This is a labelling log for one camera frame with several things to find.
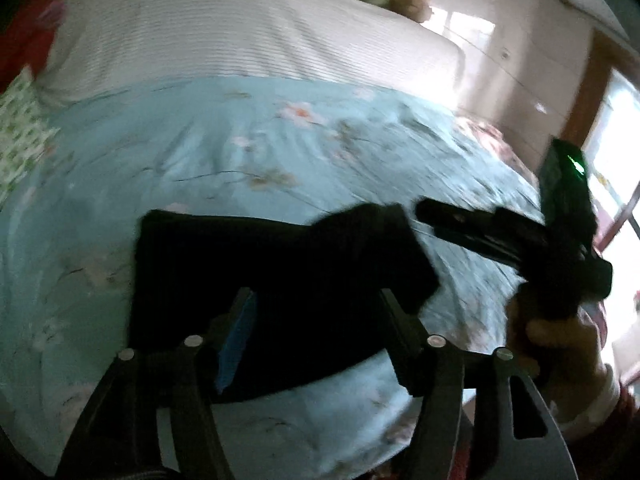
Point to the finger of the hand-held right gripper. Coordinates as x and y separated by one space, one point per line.
485 249
480 220

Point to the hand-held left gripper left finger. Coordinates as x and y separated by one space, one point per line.
235 350

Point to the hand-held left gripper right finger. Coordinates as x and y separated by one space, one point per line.
407 355

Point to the black pants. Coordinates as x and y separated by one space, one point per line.
310 285

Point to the person's right forearm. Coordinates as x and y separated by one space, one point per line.
620 410

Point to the person's right hand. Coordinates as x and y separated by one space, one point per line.
565 355

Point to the pink floral cloth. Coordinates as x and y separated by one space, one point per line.
490 140

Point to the blue floral bedsheet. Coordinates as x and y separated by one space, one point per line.
200 150

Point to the green patterned white cloth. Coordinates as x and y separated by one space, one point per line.
22 125

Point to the red pillow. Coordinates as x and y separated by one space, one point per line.
25 45

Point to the wooden window frame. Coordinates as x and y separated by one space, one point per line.
600 85

